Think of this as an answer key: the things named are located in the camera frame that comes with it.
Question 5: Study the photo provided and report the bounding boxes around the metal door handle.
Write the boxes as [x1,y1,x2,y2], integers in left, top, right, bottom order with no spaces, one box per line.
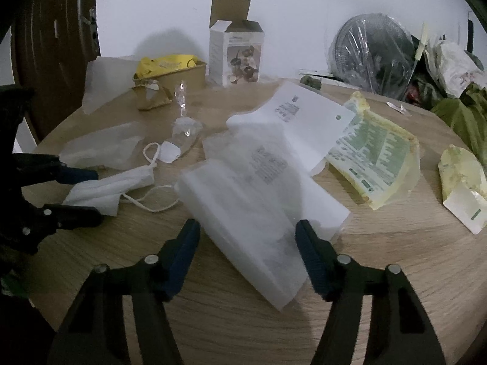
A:
[80,8,97,40]

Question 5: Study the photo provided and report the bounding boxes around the fan wrapped in plastic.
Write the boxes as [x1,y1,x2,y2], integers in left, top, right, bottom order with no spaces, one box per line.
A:
[323,13,419,96]

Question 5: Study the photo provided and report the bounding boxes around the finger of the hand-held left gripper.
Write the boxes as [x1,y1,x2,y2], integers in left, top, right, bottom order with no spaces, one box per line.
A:
[19,203,105,236]
[11,153,100,184]

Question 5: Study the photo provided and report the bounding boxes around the large frosted plastic bag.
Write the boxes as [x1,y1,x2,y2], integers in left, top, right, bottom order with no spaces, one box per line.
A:
[177,127,351,310]

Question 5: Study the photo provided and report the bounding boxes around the translucent plastic bag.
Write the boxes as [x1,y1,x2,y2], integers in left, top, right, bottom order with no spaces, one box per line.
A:
[59,122,147,171]

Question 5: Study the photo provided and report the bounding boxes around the twisted clear plastic wrapper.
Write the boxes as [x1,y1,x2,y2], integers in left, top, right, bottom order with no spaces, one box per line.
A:
[173,81,191,120]

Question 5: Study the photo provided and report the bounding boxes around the white plastic bag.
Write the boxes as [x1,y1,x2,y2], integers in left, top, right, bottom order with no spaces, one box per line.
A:
[422,34,487,99]

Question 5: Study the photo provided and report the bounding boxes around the torn brown cardboard piece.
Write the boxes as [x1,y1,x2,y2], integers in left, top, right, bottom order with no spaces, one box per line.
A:
[131,80,173,111]

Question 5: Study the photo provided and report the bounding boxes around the white printed paper sheet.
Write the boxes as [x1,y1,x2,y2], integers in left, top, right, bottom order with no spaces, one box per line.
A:
[226,81,356,177]

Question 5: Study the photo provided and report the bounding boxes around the brown wooden door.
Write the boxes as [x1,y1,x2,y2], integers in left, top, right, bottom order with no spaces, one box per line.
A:
[11,0,101,141]

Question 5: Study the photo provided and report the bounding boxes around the crumpled clear plastic wrapper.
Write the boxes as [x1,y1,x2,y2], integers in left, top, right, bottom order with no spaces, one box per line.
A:
[171,117,204,156]

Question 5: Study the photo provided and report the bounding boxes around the pale yellow paper strip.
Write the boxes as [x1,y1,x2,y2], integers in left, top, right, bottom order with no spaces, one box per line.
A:
[416,23,429,59]

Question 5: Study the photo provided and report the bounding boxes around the white product box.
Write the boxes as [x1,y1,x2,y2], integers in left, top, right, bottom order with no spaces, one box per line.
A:
[208,0,266,87]

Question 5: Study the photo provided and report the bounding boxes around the torn yellow package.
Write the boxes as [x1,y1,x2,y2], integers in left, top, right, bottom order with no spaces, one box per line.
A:
[437,144,487,235]

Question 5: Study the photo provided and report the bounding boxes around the yellow green printed bag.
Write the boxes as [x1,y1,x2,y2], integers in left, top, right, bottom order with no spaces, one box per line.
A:
[326,91,421,210]

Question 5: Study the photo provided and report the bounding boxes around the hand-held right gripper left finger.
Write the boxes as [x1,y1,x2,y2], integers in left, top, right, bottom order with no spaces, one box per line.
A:
[47,218,201,365]

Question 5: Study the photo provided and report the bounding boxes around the green cloth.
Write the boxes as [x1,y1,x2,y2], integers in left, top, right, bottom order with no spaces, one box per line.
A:
[411,76,487,168]

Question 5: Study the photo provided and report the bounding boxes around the white face mask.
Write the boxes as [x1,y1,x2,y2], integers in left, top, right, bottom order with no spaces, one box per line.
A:
[63,142,179,217]

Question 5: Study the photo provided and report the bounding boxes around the brown cardboard tray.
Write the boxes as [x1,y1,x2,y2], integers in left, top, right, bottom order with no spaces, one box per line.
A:
[133,61,208,92]

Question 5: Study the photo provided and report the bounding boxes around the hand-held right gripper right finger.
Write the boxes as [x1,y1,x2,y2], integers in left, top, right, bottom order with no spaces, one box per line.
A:
[295,218,447,365]

